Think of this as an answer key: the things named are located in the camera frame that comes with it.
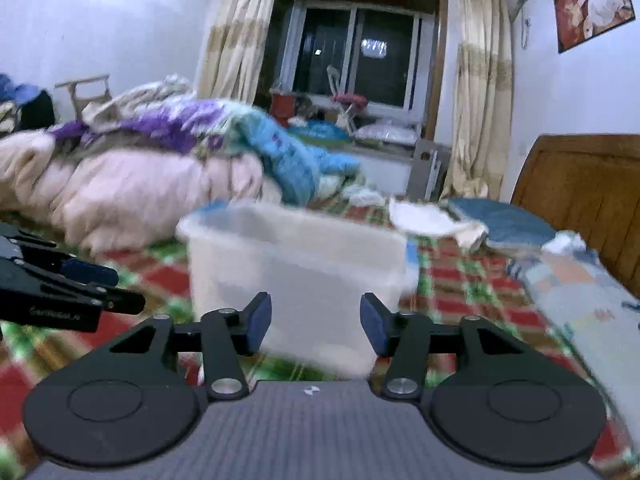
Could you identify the wall poster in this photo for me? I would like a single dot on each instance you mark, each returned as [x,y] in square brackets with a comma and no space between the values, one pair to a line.
[590,5]

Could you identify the wooden headboard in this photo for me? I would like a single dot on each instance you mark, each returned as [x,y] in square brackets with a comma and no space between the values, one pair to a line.
[585,185]

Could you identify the red object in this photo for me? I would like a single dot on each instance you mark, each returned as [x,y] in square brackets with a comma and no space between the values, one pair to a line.
[282,105]

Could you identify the blue pillow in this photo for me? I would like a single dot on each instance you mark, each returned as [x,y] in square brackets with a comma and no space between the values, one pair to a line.
[505,222]

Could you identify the white folded cloth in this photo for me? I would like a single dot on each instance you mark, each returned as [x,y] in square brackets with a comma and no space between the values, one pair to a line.
[425,220]

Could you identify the translucent plastic storage container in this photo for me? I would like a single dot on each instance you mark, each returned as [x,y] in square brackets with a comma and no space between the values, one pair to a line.
[300,270]

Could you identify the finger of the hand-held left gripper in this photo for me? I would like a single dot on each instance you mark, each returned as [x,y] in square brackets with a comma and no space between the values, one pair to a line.
[90,271]
[120,302]

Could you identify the cream curtain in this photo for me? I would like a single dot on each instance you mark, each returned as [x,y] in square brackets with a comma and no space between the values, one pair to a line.
[240,35]
[480,85]

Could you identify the blue cloth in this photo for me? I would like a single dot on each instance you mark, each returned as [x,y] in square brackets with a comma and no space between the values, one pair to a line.
[17,90]

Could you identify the blue cushion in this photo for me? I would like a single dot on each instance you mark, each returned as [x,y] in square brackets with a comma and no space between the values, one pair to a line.
[320,132]

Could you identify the wooden chair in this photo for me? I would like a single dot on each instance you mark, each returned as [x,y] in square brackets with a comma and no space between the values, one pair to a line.
[82,82]

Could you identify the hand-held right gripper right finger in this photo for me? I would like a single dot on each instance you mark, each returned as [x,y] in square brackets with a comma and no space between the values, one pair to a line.
[372,325]

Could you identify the pink quilt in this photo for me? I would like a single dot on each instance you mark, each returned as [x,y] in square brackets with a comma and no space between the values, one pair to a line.
[125,185]

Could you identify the pale patterned blanket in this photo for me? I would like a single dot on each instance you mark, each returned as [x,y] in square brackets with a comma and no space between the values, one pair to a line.
[585,305]

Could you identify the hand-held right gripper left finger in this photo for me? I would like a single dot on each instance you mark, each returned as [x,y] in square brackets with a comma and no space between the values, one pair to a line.
[260,322]

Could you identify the window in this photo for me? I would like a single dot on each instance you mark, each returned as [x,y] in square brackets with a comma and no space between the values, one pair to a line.
[340,50]

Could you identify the folding chair with red seat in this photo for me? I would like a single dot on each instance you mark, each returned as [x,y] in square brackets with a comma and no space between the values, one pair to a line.
[350,99]

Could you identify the small white crumpled cloth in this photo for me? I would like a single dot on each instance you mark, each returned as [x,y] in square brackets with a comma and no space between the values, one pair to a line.
[565,242]

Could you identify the purple floral blanket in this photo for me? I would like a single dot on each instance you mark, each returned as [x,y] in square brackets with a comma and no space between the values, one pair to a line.
[165,125]

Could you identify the white pillow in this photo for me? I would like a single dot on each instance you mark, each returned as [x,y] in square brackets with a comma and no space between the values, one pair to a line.
[385,131]

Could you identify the blue patterned blanket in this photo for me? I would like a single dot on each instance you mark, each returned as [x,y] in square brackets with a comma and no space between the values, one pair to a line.
[295,160]

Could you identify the grey panel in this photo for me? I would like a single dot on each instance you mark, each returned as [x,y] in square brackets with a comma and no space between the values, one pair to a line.
[420,170]

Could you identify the beige crumpled cloth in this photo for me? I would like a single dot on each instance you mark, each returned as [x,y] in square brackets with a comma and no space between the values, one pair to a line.
[135,97]

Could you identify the red green plaid bedsheet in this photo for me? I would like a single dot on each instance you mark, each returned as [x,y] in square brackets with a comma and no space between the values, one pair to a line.
[460,280]

